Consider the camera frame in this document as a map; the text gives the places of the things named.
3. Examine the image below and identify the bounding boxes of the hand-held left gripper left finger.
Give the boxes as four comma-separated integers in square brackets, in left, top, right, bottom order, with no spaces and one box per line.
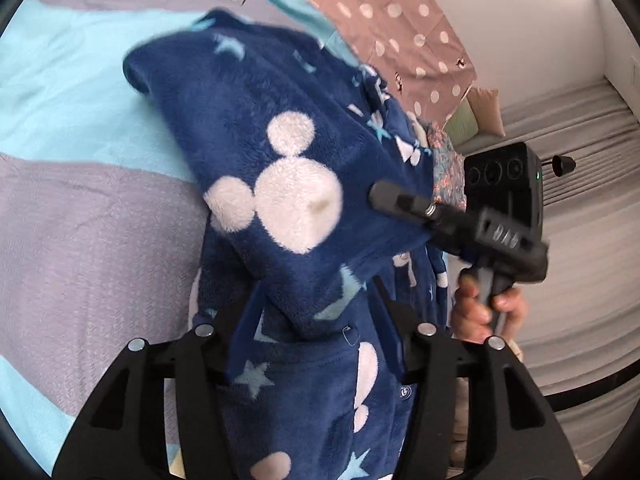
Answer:
[52,287,267,480]

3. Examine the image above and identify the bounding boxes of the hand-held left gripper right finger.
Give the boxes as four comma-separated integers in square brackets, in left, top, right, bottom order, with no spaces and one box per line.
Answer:
[371,279,584,480]

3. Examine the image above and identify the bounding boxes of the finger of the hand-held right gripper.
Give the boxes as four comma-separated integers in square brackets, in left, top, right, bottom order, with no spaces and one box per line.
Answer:
[369,179,483,261]

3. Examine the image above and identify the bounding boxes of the blue fleece garment white dots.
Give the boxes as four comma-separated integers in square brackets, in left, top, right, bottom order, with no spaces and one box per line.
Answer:
[122,7,469,480]

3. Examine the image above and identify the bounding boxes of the person's right hand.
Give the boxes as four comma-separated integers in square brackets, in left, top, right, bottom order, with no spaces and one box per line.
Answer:
[452,275,528,345]

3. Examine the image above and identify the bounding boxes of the floral cloth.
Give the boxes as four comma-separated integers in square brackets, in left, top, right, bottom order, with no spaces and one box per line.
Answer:
[425,120,469,211]

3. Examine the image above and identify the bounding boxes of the green pillow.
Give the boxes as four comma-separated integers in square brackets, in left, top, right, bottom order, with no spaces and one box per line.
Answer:
[442,97,485,144]

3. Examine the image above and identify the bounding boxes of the grey striped bedding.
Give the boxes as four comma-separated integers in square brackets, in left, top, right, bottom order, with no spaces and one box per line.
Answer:
[450,75,640,397]

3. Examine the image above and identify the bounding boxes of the pink polka dot blanket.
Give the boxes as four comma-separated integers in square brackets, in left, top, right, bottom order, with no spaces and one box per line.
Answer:
[260,0,479,124]

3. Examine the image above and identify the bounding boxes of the cyan and grey bed sheet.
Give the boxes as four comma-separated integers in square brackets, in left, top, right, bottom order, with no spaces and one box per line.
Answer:
[0,0,362,477]

